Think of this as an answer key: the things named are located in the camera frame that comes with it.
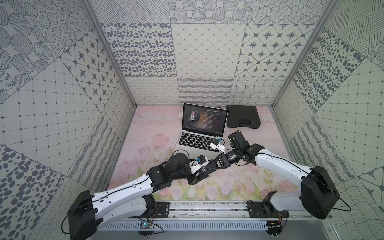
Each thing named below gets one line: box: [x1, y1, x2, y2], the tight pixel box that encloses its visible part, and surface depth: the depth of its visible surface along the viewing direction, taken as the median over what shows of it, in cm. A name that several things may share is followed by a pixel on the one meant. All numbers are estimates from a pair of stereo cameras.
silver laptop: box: [174, 103, 229, 160], surface depth 101 cm
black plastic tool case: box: [225, 105, 261, 129], surface depth 107 cm
